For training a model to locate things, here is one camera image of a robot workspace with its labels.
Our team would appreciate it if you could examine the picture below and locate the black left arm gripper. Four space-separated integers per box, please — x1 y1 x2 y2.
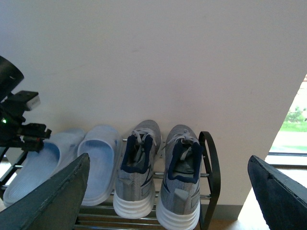
0 57 51 151

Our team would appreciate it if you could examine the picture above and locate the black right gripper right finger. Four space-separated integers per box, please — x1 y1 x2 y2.
248 155 307 230

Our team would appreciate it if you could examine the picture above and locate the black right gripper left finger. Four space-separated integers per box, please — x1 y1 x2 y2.
0 153 90 230

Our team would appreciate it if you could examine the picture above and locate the light blue slipper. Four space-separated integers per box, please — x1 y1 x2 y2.
3 128 85 207
77 125 122 206

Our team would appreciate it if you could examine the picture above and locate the grey sneaker white sole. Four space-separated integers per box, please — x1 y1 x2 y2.
156 125 203 230

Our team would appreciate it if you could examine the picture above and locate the black metal shoe rack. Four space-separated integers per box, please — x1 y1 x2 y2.
0 131 221 230

